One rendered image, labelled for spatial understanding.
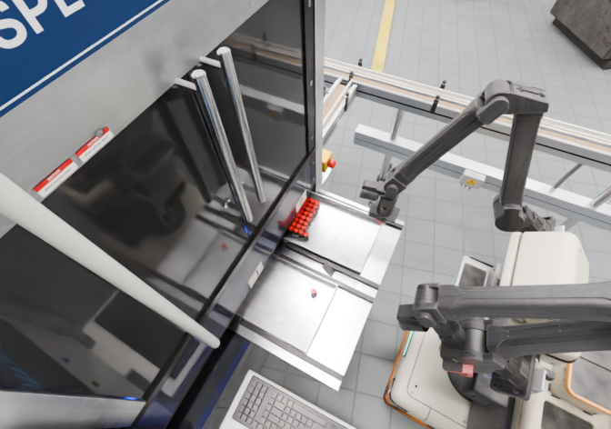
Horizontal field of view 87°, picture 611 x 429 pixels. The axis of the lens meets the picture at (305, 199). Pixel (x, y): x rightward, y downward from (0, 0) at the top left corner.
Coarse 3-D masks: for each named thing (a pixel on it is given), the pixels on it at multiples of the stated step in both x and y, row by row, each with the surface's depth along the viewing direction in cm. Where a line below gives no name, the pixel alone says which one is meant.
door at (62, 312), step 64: (128, 128) 45; (192, 128) 57; (64, 192) 40; (128, 192) 49; (192, 192) 64; (0, 256) 36; (64, 256) 43; (128, 256) 55; (192, 256) 73; (0, 320) 39; (64, 320) 47; (128, 320) 61; (0, 384) 42; (64, 384) 52; (128, 384) 69
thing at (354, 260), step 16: (320, 208) 144; (336, 208) 143; (352, 208) 140; (320, 224) 139; (336, 224) 139; (352, 224) 139; (368, 224) 138; (288, 240) 132; (304, 240) 135; (320, 240) 135; (336, 240) 135; (352, 240) 135; (368, 240) 134; (320, 256) 129; (336, 256) 131; (352, 256) 131
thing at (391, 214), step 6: (372, 204) 120; (378, 204) 115; (372, 210) 119; (378, 210) 117; (384, 210) 114; (390, 210) 114; (396, 210) 119; (378, 216) 118; (384, 216) 117; (390, 216) 117; (396, 216) 117
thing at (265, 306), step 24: (288, 264) 129; (264, 288) 124; (288, 288) 124; (312, 288) 124; (336, 288) 123; (240, 312) 120; (264, 312) 120; (288, 312) 119; (312, 312) 119; (288, 336) 115; (312, 336) 114
